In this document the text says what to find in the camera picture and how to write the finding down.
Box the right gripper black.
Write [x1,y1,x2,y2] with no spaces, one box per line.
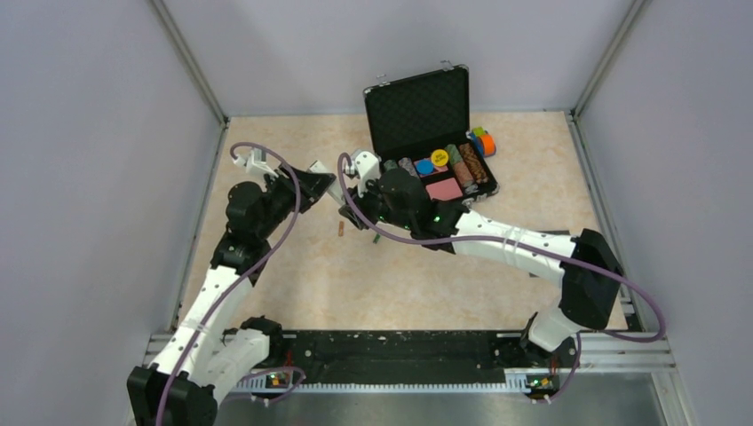
[341,172,415,232]

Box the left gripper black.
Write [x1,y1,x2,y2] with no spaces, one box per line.
[257,161,337,238]

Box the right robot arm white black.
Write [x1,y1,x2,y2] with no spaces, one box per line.
[337,166,624,366]

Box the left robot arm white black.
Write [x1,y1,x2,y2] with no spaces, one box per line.
[127,167,336,425]

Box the blue round chip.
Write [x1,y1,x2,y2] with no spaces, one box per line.
[415,159,435,177]

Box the pink card deck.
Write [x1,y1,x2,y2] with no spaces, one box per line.
[425,177,464,201]

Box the yellow big blind chip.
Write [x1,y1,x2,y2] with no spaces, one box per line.
[430,149,449,168]

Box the black poker chip case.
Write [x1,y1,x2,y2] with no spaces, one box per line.
[363,61,500,204]

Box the grey lego baseplate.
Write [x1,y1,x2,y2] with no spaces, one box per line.
[538,230,572,236]

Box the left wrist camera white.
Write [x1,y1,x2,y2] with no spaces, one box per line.
[231,148,279,179]

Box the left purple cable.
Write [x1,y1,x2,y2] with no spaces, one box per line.
[154,142,305,426]

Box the purple cable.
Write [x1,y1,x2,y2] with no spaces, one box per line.
[336,153,668,404]
[154,142,305,426]

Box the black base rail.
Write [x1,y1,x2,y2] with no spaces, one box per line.
[257,330,578,387]

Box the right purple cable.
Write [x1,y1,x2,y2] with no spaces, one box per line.
[336,153,668,404]

